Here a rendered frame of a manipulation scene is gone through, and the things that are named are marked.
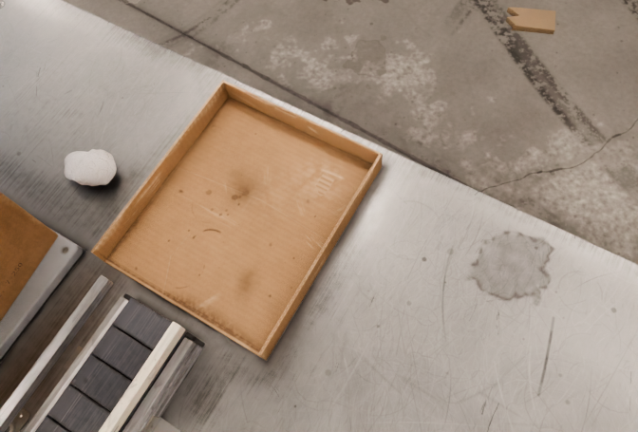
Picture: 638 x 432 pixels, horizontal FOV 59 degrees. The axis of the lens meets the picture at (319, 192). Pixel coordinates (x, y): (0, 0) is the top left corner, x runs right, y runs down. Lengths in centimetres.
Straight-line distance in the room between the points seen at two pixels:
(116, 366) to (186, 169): 28
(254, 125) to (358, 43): 120
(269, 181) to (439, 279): 26
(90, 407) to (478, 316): 46
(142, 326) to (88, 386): 9
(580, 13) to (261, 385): 177
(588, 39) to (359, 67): 76
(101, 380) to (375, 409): 31
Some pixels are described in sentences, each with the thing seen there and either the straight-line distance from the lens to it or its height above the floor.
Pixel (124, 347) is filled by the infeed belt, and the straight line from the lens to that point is 72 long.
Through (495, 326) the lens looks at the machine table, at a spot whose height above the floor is 83.
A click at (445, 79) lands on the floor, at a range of 192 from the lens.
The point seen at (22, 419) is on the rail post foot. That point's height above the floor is 83.
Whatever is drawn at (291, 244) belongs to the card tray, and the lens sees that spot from 75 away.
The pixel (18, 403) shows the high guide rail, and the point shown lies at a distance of 66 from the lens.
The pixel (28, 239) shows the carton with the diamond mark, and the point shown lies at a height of 90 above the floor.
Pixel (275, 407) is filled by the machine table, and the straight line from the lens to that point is 71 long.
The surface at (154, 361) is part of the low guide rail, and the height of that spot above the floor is 91.
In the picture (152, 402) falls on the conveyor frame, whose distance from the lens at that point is 70.
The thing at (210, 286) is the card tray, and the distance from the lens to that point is 75.
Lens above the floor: 153
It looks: 65 degrees down
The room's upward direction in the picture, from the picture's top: 9 degrees counter-clockwise
